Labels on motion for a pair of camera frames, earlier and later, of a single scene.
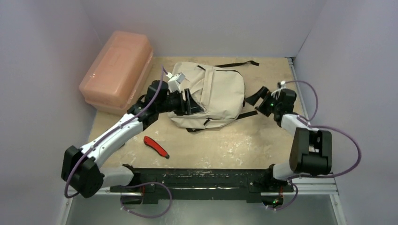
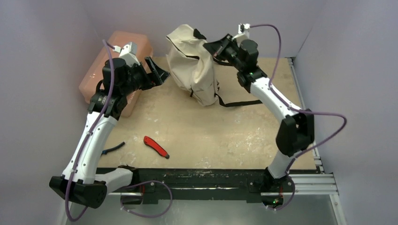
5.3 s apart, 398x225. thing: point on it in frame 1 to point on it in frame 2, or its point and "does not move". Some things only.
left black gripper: x=193 y=107 to x=159 y=75
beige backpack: x=220 y=89 to x=191 y=64
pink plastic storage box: x=113 y=80 does not move
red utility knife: x=151 y=143 does not move
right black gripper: x=265 y=101 to x=222 y=49
